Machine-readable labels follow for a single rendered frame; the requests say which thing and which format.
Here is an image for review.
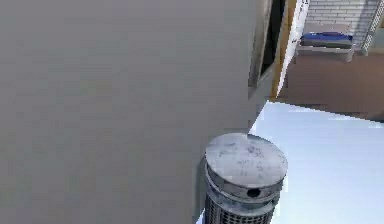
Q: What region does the grey metal trash bin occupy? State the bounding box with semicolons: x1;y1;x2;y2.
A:
203;132;289;224

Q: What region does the white lattice panel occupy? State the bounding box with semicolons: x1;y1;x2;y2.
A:
361;0;384;56

